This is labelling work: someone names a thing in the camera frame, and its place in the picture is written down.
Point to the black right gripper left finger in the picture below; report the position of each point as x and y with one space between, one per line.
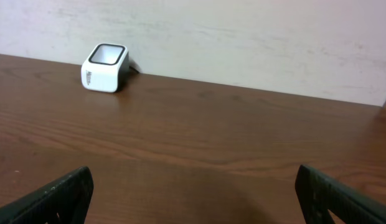
64 200

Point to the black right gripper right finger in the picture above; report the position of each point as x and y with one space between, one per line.
320 195

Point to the white barcode scanner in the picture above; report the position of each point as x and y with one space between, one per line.
107 68

